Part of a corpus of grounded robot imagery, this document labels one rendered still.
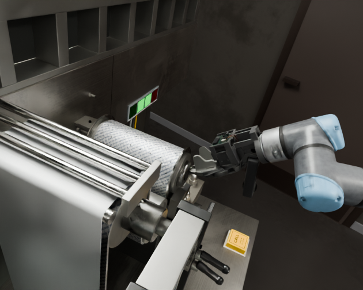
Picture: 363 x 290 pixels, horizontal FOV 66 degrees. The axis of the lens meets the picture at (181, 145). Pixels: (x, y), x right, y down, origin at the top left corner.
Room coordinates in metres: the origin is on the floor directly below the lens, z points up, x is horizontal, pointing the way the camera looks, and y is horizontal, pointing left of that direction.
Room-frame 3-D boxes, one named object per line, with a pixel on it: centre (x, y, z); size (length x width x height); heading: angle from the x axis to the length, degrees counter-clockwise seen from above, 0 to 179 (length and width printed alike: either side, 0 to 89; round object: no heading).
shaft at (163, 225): (0.32, -0.02, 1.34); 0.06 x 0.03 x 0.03; 74
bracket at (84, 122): (0.66, 0.28, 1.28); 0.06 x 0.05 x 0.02; 74
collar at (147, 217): (0.33, 0.03, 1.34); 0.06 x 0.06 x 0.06; 74
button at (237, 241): (0.67, -0.28, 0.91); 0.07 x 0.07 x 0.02; 74
